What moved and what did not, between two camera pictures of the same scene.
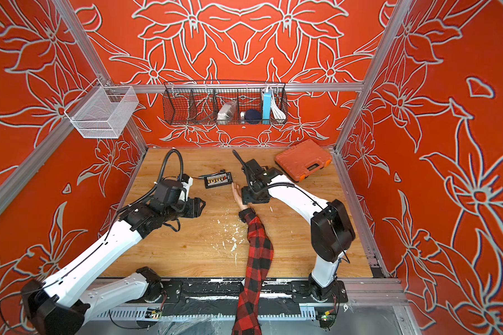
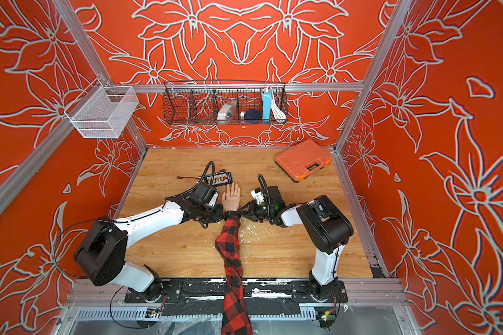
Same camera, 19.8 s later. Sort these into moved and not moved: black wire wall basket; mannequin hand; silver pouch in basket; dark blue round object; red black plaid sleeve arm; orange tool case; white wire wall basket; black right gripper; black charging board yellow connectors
Moved: mannequin hand; black right gripper; red black plaid sleeve arm
Not moved: orange tool case; black charging board yellow connectors; silver pouch in basket; black wire wall basket; white wire wall basket; dark blue round object
